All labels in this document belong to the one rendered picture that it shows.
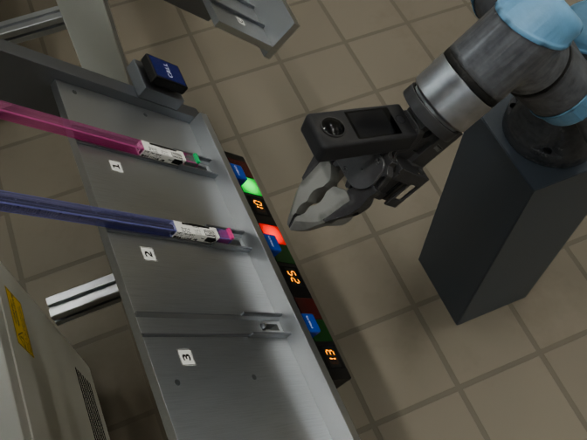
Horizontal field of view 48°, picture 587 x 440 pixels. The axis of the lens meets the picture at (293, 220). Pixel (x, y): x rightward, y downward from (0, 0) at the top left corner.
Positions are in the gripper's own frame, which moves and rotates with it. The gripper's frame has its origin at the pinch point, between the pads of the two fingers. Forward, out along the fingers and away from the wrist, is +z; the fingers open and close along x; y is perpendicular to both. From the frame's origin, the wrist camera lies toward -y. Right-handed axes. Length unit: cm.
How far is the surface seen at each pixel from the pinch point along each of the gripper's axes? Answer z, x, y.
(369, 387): 38, -5, 64
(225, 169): 3.2, 9.4, -3.4
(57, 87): 5.4, 17.7, -22.4
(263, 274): 4.6, -4.7, -3.4
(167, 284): 5.3, -6.6, -17.4
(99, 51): 14.3, 41.7, -4.0
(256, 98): 33, 78, 69
